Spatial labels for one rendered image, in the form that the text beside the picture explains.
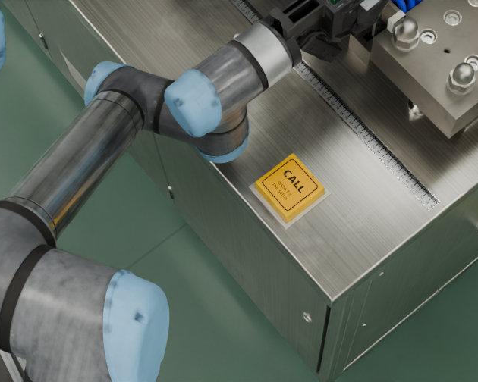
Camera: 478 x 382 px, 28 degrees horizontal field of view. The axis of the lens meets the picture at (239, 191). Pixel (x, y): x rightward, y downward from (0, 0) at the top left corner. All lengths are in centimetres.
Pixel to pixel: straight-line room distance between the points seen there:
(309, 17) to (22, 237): 44
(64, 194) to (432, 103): 50
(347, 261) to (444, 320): 95
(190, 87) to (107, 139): 12
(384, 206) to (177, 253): 101
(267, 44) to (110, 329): 42
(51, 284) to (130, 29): 63
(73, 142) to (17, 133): 132
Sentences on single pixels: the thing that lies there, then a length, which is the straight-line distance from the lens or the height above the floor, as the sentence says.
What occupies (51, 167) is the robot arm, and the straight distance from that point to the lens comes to 110.
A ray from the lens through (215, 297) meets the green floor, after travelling 223.
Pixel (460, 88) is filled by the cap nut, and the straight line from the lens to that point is 126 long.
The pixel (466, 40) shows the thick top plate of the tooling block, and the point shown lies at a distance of 132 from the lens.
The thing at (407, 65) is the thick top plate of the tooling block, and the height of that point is 103.
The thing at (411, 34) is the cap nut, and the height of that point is 106.
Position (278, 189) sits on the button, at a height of 92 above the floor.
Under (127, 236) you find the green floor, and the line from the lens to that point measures 230.
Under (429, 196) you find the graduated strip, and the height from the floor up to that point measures 90.
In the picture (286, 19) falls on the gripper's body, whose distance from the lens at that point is 116.
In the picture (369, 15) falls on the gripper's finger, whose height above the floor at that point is 110.
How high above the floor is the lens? 215
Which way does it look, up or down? 69 degrees down
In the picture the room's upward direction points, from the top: 7 degrees counter-clockwise
